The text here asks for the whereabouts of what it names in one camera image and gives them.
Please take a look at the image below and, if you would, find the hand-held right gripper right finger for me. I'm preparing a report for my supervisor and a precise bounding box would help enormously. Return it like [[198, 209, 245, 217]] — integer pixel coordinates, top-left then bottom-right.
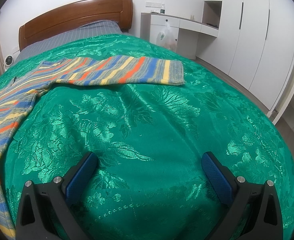
[[201, 151, 284, 240]]

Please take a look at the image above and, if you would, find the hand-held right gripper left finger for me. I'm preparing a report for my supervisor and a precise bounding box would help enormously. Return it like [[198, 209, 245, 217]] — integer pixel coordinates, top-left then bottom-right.
[[16, 151, 99, 240]]

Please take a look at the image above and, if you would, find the striped knit sweater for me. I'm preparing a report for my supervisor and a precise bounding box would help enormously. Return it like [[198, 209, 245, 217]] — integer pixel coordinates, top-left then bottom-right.
[[0, 57, 186, 231]]

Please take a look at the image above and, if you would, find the green floral bedspread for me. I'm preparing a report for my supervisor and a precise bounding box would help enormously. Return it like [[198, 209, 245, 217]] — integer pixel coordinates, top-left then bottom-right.
[[0, 34, 294, 240]]

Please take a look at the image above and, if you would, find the white round-lens device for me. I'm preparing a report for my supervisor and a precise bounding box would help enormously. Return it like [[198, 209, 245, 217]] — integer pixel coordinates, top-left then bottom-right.
[[2, 54, 15, 70]]

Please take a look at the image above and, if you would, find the white wardrobe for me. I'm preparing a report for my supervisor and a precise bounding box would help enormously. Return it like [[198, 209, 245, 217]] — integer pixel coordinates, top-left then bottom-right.
[[194, 0, 294, 113]]

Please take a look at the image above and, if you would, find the grey checked bed sheet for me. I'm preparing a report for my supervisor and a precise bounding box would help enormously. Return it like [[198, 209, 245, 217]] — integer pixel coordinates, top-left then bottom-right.
[[14, 20, 131, 63]]

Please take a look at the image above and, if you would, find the white plastic bag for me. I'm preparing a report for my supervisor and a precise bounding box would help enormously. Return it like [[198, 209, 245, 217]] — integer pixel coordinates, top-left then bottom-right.
[[157, 21, 178, 52]]

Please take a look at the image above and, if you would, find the white cabinet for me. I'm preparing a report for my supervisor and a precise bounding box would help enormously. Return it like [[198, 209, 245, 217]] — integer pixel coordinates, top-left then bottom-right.
[[141, 12, 219, 61]]

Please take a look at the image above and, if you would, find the wooden headboard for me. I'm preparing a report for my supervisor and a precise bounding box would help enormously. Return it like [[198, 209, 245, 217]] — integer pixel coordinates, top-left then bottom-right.
[[18, 0, 133, 50]]

